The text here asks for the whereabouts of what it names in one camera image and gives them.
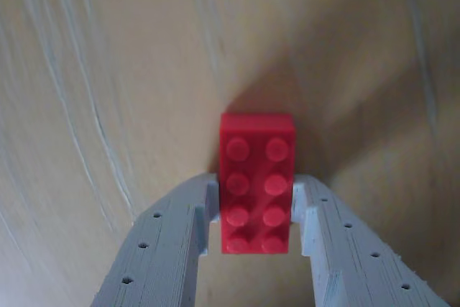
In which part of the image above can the red lego brick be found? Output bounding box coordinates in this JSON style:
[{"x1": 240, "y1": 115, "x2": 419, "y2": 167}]
[{"x1": 218, "y1": 112, "x2": 296, "y2": 255}]

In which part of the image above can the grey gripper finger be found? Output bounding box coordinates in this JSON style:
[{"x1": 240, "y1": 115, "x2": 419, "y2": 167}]
[
  {"x1": 291, "y1": 173, "x2": 450, "y2": 307},
  {"x1": 89, "y1": 173, "x2": 221, "y2": 307}
]

